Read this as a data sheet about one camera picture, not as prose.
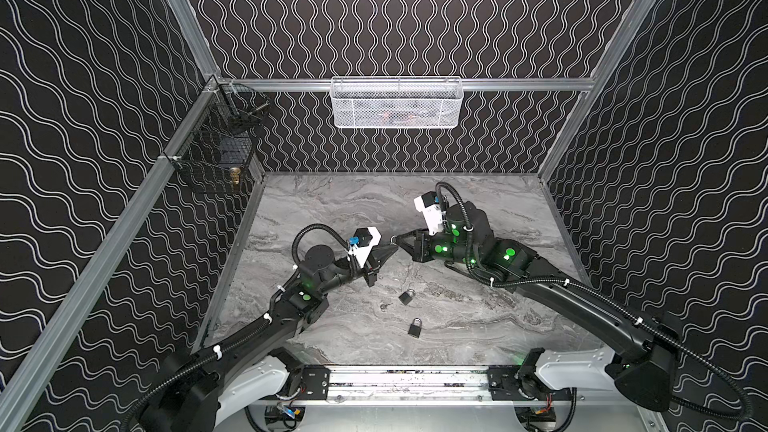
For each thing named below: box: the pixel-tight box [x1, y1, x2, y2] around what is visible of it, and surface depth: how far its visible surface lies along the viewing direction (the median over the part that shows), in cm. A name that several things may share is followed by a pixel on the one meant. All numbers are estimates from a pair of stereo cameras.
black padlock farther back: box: [398, 289, 416, 306], surface depth 92 cm
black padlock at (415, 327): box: [408, 317, 422, 338], surface depth 85 cm
